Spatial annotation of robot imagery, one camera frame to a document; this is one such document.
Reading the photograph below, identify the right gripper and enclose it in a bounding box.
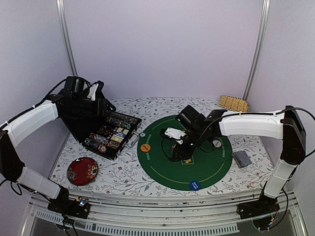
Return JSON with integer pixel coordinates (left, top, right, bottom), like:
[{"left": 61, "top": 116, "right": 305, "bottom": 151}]
[{"left": 173, "top": 126, "right": 205, "bottom": 160}]

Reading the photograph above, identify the white dealer button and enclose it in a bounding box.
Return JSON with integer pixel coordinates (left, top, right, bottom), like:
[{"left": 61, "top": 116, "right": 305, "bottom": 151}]
[{"left": 213, "top": 140, "right": 221, "bottom": 148}]

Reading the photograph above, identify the orange big blind button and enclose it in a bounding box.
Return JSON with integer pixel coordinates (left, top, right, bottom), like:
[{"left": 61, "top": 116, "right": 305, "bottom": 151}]
[{"left": 140, "top": 144, "right": 151, "bottom": 153}]

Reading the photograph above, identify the blue small blind button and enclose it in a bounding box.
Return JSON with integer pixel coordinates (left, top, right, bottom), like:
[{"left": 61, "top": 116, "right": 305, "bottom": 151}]
[{"left": 189, "top": 180, "right": 201, "bottom": 191}]

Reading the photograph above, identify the red five chip stack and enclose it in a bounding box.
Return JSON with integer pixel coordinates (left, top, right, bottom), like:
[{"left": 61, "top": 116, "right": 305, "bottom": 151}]
[{"left": 97, "top": 144, "right": 107, "bottom": 153}]

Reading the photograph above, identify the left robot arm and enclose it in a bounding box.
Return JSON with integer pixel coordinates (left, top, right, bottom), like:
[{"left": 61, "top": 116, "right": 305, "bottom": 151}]
[{"left": 0, "top": 76, "right": 110, "bottom": 213}]

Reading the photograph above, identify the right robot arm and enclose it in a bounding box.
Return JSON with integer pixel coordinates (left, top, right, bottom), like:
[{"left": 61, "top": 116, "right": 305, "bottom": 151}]
[{"left": 164, "top": 105, "right": 306, "bottom": 214}]

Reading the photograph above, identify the green round poker mat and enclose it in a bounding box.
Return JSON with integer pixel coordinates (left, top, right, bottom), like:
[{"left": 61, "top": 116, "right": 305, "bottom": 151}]
[{"left": 137, "top": 116, "right": 233, "bottom": 191}]

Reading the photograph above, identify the woven bamboo tray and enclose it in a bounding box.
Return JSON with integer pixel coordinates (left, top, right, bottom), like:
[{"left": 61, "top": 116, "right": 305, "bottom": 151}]
[{"left": 219, "top": 95, "right": 250, "bottom": 112}]

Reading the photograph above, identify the black poker chip case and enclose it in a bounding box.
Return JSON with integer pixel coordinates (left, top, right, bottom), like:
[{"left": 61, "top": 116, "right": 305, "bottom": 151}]
[{"left": 60, "top": 81, "right": 142, "bottom": 162}]

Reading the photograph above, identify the grey playing card deck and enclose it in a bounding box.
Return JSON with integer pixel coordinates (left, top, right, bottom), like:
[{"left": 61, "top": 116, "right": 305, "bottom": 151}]
[{"left": 232, "top": 150, "right": 252, "bottom": 168}]

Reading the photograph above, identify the yellow playing card box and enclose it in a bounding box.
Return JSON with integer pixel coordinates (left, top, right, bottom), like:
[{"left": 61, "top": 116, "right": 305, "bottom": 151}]
[{"left": 110, "top": 127, "right": 129, "bottom": 143}]

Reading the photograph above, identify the red floral plate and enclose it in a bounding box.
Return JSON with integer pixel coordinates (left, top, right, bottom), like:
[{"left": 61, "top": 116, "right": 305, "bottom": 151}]
[{"left": 66, "top": 157, "right": 98, "bottom": 186}]

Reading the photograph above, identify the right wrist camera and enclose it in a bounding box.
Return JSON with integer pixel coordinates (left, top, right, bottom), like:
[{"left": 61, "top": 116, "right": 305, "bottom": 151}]
[{"left": 163, "top": 127, "right": 186, "bottom": 144}]

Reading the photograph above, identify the left metal frame post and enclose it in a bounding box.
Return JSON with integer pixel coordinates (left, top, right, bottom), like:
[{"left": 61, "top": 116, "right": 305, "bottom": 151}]
[{"left": 56, "top": 0, "right": 78, "bottom": 77}]

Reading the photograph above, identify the metal frame post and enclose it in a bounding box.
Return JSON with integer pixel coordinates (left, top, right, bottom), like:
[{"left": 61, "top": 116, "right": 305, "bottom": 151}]
[
  {"left": 56, "top": 0, "right": 78, "bottom": 77},
  {"left": 243, "top": 0, "right": 271, "bottom": 100}
]

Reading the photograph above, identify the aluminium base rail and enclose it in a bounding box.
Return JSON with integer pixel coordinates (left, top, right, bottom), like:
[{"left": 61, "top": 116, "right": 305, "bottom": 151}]
[{"left": 21, "top": 190, "right": 309, "bottom": 236}]

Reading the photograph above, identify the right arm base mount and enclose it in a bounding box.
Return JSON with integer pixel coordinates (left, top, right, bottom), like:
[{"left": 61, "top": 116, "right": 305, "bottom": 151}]
[{"left": 236, "top": 198, "right": 280, "bottom": 231}]

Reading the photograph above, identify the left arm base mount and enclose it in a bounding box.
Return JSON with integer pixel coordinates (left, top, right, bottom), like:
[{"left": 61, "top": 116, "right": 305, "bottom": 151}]
[{"left": 47, "top": 196, "right": 91, "bottom": 219}]

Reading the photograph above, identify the right metal frame post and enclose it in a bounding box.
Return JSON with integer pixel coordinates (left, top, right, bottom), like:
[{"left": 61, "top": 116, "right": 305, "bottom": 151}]
[{"left": 243, "top": 0, "right": 271, "bottom": 100}]

